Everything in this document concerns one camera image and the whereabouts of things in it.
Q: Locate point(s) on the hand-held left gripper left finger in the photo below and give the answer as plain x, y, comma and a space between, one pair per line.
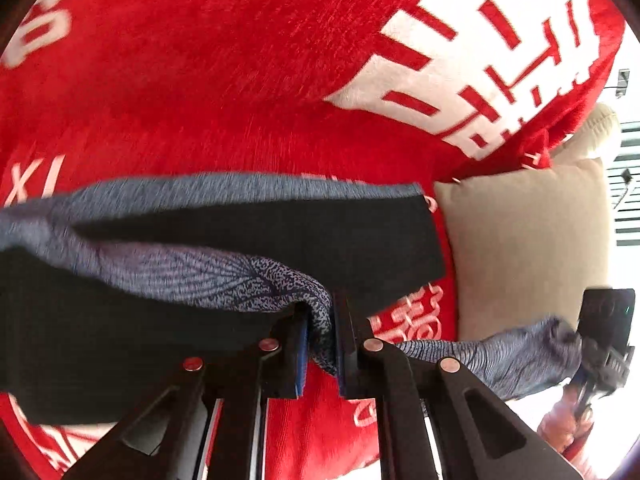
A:
300, 355

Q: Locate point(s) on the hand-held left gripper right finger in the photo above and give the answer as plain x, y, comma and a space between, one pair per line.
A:
342, 355

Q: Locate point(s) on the black pants with grey waistband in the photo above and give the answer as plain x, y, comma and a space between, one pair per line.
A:
200, 240

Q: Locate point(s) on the beige pillow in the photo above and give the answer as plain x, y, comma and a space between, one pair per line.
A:
525, 240
597, 127

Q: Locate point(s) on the red printed blanket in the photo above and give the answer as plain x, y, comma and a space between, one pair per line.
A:
200, 85

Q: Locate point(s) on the person's right hand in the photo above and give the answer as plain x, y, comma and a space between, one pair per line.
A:
562, 422

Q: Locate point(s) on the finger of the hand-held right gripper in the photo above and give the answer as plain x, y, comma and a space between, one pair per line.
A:
582, 385

